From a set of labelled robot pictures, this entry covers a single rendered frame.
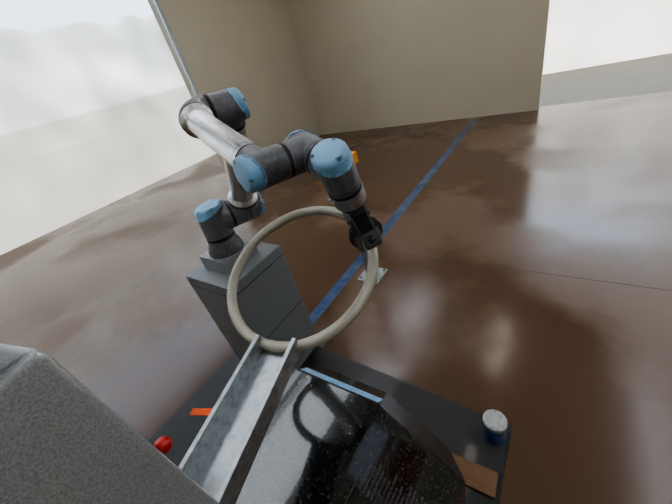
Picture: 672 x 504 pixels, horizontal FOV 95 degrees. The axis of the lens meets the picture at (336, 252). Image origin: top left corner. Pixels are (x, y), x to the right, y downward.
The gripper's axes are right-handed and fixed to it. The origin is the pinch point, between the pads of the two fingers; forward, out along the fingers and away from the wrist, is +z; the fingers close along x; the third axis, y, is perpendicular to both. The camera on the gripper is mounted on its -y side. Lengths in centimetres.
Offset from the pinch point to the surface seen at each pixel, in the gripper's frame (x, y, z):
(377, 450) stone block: 24, -48, 19
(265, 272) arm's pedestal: 55, 52, 48
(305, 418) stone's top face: 41, -33, 17
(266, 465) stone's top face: 53, -41, 11
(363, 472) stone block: 29, -51, 16
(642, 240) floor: -184, 16, 170
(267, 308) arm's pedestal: 65, 40, 63
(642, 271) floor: -156, -6, 156
